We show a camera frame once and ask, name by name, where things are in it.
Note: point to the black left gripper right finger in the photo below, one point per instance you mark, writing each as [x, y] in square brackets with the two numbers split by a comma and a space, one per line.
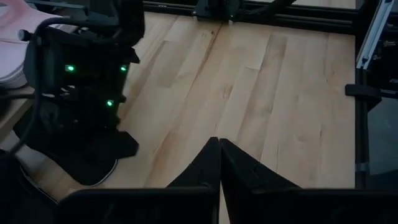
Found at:
[242, 180]

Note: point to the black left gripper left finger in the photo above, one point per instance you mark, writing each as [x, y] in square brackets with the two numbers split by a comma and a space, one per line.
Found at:
[202, 174]

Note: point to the pink slide sandal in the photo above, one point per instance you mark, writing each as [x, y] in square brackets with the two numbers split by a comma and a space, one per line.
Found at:
[12, 18]
[9, 62]

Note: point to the black flip flop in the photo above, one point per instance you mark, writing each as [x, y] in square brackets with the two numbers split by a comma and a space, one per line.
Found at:
[18, 199]
[93, 165]

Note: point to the silver aluminium bar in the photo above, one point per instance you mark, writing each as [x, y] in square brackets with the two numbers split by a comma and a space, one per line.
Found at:
[373, 37]

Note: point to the wooden shelf with black frame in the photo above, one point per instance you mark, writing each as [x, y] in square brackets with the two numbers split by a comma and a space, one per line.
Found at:
[12, 109]

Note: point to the black frame clamp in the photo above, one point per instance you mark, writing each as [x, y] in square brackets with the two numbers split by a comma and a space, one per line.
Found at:
[362, 93]

